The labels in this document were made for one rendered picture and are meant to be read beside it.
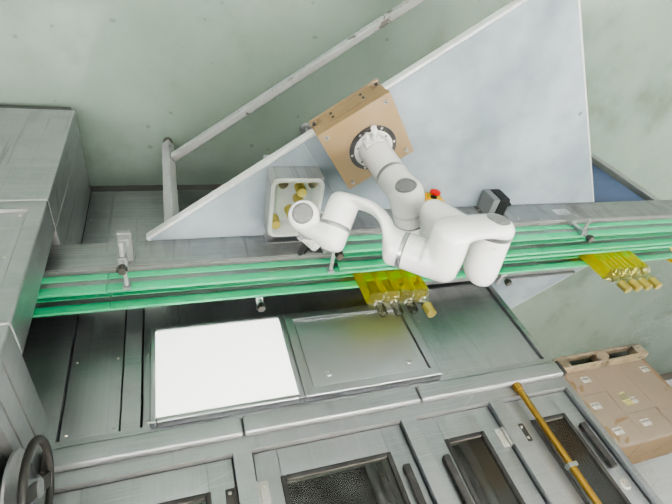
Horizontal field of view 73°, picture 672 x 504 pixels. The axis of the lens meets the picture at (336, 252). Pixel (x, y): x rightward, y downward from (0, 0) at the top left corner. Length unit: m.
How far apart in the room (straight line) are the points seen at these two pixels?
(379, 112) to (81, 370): 1.17
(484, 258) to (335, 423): 0.67
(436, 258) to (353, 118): 0.58
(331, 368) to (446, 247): 0.69
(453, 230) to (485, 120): 0.85
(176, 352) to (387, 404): 0.67
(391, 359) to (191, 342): 0.65
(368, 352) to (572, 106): 1.17
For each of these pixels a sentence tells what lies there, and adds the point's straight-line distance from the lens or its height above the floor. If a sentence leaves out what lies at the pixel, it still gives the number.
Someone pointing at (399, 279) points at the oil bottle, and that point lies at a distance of 1.64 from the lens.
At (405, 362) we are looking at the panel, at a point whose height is 1.25.
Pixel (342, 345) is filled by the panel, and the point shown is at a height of 1.15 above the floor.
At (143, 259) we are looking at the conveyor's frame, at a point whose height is 0.85.
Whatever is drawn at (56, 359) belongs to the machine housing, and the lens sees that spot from 1.62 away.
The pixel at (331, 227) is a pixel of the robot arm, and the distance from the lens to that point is 1.04.
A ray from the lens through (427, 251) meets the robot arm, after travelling 1.00.
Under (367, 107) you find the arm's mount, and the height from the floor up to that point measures 0.86.
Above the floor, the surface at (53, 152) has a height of 0.46.
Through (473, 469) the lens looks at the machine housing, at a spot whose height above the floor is 1.61.
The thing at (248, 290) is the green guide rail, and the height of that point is 0.94.
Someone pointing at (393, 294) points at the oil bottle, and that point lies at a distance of 1.57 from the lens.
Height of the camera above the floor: 2.06
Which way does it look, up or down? 46 degrees down
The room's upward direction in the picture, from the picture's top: 155 degrees clockwise
